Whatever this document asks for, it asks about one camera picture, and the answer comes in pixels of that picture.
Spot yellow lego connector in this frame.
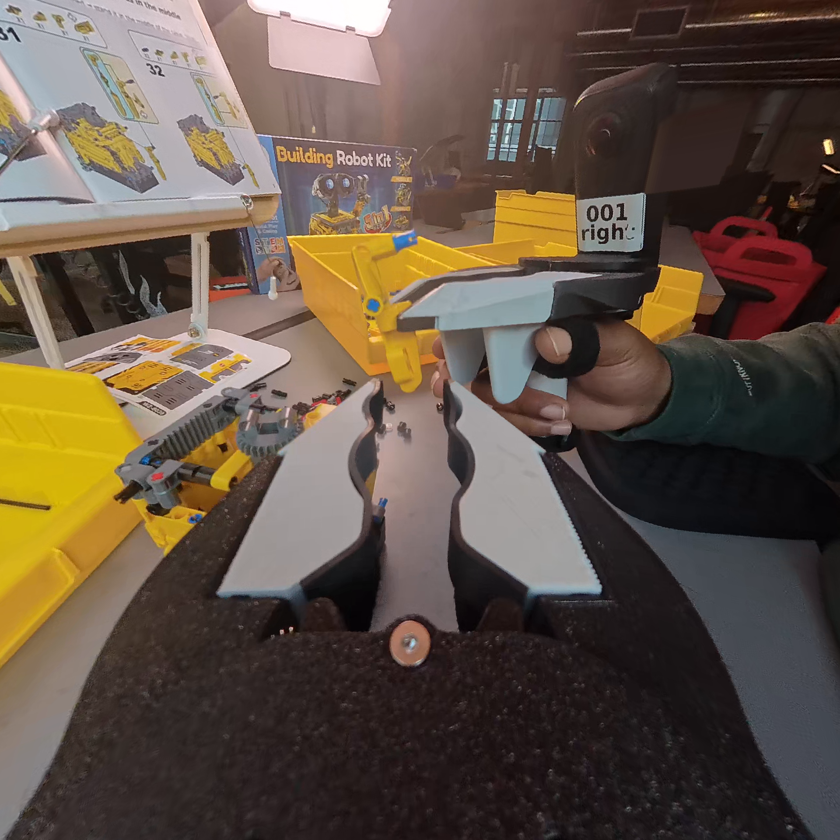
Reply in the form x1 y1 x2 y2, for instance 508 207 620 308
351 236 411 316

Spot bright studio light panel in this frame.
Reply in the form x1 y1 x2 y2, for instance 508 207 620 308
248 0 395 86

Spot yellow lego vehicle model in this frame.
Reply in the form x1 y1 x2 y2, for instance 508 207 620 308
113 386 388 551

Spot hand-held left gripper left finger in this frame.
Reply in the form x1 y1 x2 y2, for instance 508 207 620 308
217 378 387 632

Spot scattered small lego pieces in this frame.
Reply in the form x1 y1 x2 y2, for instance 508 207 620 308
248 375 447 439

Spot lego instruction booklet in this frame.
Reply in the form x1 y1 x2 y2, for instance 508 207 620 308
0 0 283 204

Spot red plastic crate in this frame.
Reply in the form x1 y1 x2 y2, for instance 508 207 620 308
712 238 828 342
692 215 781 263

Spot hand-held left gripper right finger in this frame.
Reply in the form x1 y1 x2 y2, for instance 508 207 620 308
441 381 605 634

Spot person's black pants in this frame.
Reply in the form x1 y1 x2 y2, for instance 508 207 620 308
577 430 840 546

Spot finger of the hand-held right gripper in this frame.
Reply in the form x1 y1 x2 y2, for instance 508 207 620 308
395 273 573 406
391 263 527 387

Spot lego sticker sheet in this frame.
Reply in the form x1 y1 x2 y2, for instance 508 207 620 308
66 335 253 411

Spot colourful lego box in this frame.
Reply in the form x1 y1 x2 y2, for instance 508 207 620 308
249 134 417 296

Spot dark framed window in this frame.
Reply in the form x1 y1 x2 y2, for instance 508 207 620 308
489 97 567 164

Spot person's right hand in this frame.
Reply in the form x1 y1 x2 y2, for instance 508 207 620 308
430 325 673 438

